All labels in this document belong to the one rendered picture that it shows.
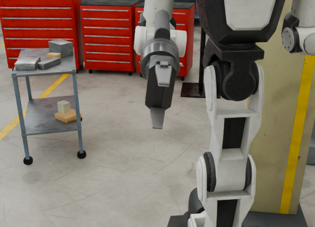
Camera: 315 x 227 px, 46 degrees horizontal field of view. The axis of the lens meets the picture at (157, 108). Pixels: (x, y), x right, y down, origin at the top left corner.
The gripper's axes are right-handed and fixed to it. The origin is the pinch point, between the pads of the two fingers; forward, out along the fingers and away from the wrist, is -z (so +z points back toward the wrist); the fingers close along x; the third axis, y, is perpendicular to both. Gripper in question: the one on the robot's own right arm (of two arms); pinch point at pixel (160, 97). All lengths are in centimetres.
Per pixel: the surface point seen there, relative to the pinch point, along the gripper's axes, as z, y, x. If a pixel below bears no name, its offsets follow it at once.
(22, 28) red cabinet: 423, -167, -215
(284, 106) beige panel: 123, 89, -89
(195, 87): 349, 78, -237
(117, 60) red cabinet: 404, -30, -240
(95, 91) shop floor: 337, -53, -250
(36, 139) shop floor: 211, -96, -222
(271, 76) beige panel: 129, 77, -73
